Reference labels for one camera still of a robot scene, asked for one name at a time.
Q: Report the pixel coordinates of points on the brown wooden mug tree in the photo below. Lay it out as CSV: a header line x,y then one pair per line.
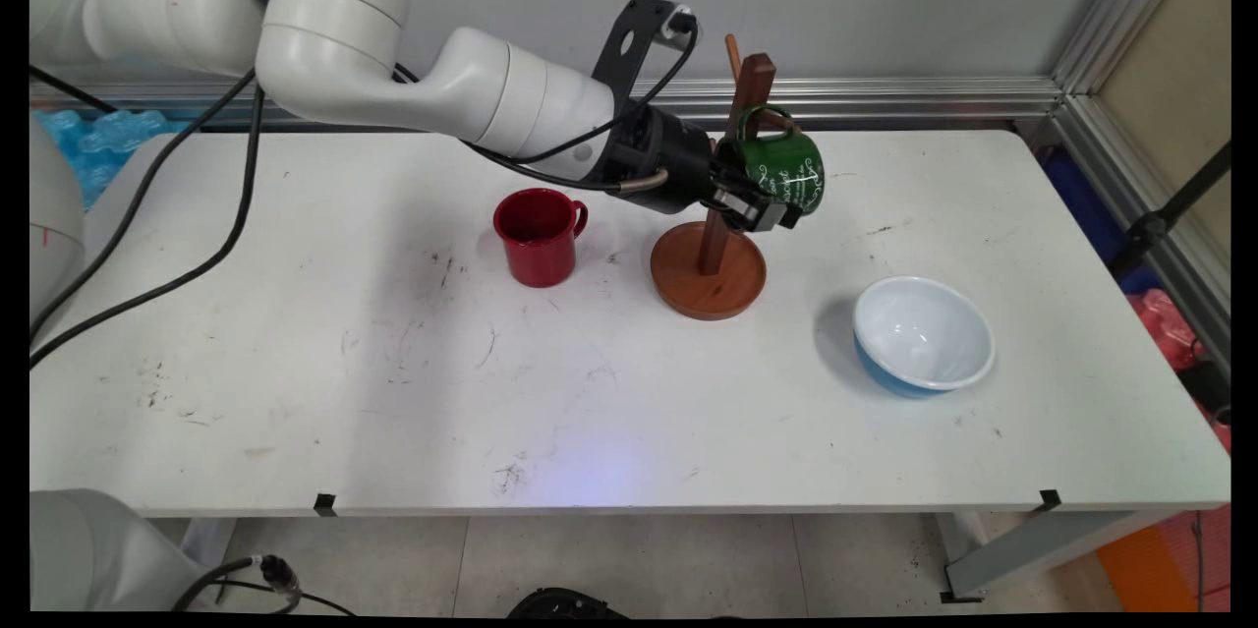
x,y
708,284

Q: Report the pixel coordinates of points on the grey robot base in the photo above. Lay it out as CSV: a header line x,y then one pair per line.
x,y
98,554

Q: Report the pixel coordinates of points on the blue plastic bag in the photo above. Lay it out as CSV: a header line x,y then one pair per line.
x,y
108,142

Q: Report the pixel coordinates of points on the red plastic bag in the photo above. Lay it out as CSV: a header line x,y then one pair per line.
x,y
1165,328

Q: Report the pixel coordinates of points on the red enamel mug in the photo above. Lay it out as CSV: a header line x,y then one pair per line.
x,y
539,245

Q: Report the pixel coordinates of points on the beige partition panel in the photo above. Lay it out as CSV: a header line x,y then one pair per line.
x,y
1170,68

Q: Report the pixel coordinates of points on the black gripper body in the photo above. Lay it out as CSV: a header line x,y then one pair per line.
x,y
663,161

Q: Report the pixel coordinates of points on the long horizontal aluminium rail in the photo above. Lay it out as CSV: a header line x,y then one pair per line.
x,y
885,100

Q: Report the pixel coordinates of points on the aluminium corner frame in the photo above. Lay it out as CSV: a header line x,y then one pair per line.
x,y
1101,117

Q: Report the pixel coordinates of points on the black tape strip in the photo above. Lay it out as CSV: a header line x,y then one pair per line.
x,y
325,504
1049,500

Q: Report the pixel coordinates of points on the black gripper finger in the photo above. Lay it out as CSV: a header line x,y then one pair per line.
x,y
729,174
762,215

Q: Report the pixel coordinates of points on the grey table leg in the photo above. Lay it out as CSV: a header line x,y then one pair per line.
x,y
1042,549

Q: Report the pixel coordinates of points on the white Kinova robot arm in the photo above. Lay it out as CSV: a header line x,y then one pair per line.
x,y
334,28

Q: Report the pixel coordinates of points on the orange floor mat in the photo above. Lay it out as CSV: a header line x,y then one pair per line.
x,y
1145,564

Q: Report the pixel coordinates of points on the white bowl blue outside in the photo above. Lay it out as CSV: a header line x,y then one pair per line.
x,y
919,333

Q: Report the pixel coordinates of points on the green enamel mug white lettering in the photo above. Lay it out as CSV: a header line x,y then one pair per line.
x,y
781,166

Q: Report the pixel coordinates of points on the black round floor object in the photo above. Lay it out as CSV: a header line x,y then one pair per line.
x,y
565,603

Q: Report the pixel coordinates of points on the wrist camera with black bracket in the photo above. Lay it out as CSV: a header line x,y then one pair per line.
x,y
634,43

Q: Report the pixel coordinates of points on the blue plastic bin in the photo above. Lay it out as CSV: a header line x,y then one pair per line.
x,y
1076,200

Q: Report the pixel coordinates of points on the black tripod pole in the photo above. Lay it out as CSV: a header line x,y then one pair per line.
x,y
1165,213

